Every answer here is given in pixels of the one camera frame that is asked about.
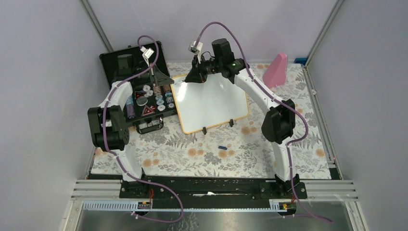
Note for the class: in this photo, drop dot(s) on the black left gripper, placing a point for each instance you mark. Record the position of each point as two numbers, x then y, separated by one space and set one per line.
156 78

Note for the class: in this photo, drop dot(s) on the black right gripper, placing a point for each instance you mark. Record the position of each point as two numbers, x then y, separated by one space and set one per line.
196 75

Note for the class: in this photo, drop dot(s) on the yellow framed whiteboard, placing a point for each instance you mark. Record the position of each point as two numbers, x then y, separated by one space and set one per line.
209 104

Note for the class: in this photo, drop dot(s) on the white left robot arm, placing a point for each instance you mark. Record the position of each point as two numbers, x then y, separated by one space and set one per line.
108 127

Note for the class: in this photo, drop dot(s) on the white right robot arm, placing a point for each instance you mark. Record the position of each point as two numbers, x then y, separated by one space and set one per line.
279 120

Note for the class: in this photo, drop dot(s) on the black poker chip case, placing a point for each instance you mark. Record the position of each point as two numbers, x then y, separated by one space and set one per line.
121 64

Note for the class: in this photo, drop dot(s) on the clear round dealer button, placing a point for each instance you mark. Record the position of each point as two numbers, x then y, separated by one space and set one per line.
141 101

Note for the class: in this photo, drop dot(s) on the red black all-in triangle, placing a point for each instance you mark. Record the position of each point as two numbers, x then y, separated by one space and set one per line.
147 111

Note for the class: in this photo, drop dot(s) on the pink wedge eraser block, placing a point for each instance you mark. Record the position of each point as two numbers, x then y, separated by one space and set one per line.
275 75

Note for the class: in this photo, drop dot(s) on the floral patterned table mat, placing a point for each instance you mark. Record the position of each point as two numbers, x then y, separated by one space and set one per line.
171 152

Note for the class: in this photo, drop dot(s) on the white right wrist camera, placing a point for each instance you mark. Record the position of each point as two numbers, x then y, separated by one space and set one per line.
196 48

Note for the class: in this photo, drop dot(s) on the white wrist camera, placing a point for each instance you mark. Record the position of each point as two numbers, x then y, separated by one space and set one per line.
146 54
196 48

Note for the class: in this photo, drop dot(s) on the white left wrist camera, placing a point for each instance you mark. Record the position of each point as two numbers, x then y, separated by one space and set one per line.
146 54

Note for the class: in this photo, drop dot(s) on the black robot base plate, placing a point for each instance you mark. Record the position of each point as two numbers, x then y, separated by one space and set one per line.
169 192

